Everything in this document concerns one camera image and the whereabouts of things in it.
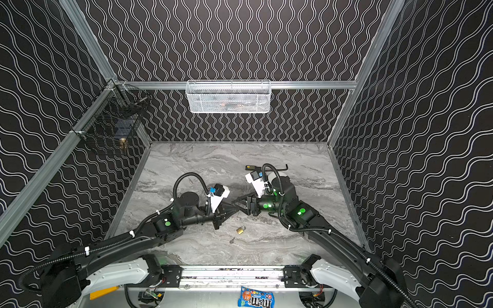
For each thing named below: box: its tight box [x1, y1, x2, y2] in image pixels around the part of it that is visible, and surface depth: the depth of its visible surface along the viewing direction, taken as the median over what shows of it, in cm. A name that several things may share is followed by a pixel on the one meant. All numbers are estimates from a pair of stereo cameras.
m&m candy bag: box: [237, 285, 275, 308], surface depth 70 cm
